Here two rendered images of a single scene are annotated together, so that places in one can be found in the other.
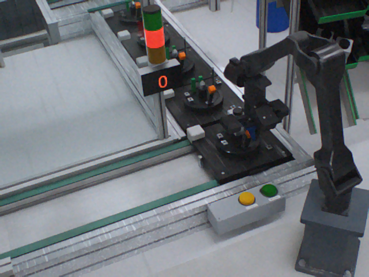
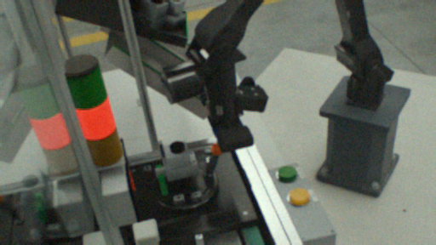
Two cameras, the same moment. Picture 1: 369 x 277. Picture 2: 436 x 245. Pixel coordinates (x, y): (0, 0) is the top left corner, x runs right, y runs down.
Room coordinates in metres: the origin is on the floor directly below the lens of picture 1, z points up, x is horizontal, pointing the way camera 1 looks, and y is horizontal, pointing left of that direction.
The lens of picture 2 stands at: (1.02, 0.57, 1.74)
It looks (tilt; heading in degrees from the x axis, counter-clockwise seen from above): 40 degrees down; 287
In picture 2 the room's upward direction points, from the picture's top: 12 degrees counter-clockwise
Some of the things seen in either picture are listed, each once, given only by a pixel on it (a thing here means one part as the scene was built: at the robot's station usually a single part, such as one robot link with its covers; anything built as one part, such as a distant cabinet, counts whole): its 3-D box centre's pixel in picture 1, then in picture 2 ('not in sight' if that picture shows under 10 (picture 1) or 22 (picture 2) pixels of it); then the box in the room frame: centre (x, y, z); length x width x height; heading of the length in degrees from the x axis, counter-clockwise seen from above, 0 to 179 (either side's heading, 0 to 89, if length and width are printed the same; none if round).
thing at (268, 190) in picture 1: (268, 191); (287, 174); (1.01, -0.25, 0.96); 0.04 x 0.04 x 0.02
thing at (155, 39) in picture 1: (154, 35); (94, 114); (1.27, 0.03, 1.33); 0.05 x 0.05 x 0.05
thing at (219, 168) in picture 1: (237, 145); (186, 193); (1.22, -0.19, 0.96); 0.24 x 0.24 x 0.02; 19
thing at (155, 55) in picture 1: (156, 52); (102, 142); (1.27, 0.03, 1.28); 0.05 x 0.05 x 0.05
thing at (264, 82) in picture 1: (255, 83); (219, 68); (1.13, -0.22, 1.24); 0.09 x 0.06 x 0.07; 28
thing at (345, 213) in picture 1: (338, 194); (365, 87); (0.85, -0.37, 1.09); 0.07 x 0.07 x 0.06; 64
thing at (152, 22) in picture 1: (152, 18); (84, 83); (1.27, 0.03, 1.38); 0.05 x 0.05 x 0.05
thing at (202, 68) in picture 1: (174, 58); not in sight; (1.70, -0.03, 1.01); 0.24 x 0.24 x 0.13; 19
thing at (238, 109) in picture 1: (236, 118); (174, 159); (1.23, -0.19, 1.06); 0.08 x 0.04 x 0.07; 19
